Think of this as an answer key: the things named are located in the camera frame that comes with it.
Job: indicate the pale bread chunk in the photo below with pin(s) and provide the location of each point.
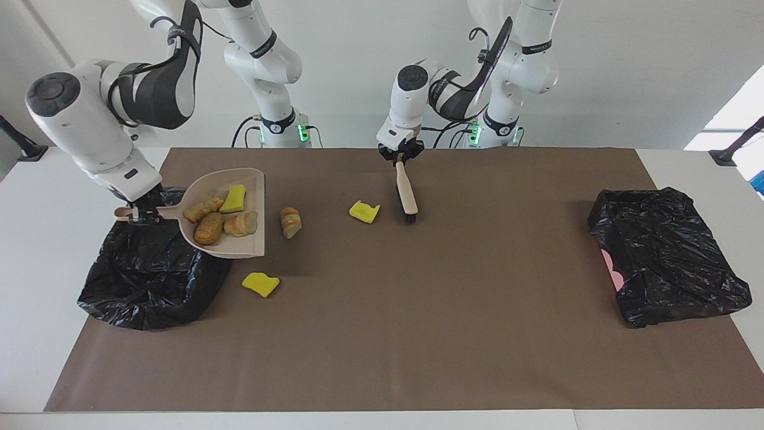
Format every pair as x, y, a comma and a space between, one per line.
203, 209

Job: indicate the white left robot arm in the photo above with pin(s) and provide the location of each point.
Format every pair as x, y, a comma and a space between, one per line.
412, 101

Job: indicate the beige plastic dustpan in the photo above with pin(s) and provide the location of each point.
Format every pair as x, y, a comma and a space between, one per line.
250, 245

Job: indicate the black bagged pink bin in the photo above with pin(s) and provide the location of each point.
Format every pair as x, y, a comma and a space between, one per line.
674, 257

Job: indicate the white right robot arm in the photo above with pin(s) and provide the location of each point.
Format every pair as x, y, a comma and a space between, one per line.
77, 119

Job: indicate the striped croissant piece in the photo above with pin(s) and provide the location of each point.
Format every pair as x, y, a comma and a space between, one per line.
242, 224
290, 222

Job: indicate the black clamp stand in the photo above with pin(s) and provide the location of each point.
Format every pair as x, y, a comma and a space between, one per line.
24, 146
731, 152

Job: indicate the blue object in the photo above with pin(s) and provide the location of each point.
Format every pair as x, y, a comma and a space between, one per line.
759, 182

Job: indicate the yellow sponge piece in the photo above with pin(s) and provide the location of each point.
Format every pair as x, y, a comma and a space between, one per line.
260, 284
233, 199
363, 212

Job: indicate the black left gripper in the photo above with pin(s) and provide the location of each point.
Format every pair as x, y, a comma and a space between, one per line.
401, 148

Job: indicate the brown table mat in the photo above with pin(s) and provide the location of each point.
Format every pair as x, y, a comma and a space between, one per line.
382, 370

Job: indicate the beige hand brush black bristles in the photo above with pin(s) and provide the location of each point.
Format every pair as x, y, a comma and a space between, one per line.
407, 197

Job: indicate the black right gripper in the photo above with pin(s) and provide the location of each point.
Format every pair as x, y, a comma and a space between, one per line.
149, 200

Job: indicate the black bagged trash bin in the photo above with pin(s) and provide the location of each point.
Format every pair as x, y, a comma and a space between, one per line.
149, 280

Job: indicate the brown bread roll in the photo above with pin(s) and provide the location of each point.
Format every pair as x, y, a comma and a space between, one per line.
209, 230

